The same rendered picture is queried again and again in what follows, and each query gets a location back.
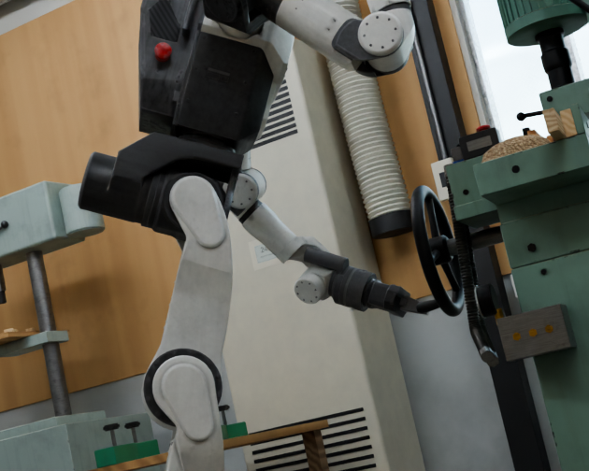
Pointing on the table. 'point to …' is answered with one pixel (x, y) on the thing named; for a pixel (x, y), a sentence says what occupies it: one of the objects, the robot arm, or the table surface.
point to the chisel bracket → (567, 95)
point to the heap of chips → (514, 146)
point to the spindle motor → (538, 19)
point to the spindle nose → (555, 57)
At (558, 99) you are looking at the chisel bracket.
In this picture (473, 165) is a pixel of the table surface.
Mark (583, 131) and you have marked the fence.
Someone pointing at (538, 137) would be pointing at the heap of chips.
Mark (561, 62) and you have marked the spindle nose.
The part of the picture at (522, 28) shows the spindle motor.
